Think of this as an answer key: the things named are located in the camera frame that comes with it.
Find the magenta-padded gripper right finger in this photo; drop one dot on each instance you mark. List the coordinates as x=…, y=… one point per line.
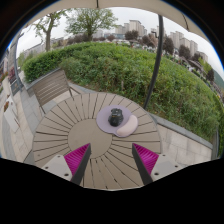
x=146, y=158

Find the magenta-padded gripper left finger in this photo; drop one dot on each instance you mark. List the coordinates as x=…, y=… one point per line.
x=77, y=159

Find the black computer mouse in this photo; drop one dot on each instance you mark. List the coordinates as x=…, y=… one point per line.
x=115, y=117

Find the purple mouse pad with wrist rest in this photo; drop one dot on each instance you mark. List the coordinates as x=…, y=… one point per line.
x=103, y=121

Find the slatted wooden chair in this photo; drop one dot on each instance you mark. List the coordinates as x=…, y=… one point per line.
x=50, y=86

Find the dark curved parasol pole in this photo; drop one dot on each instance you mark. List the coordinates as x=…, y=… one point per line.
x=156, y=60

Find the thin-trunked leaning tree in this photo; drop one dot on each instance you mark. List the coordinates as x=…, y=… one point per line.
x=48, y=36

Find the group of apartment buildings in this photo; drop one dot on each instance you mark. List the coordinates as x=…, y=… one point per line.
x=135, y=26

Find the round-crowned green tree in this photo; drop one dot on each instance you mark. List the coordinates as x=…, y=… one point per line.
x=90, y=20

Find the beige parasol canopy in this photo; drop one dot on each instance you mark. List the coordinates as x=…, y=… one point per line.
x=133, y=3

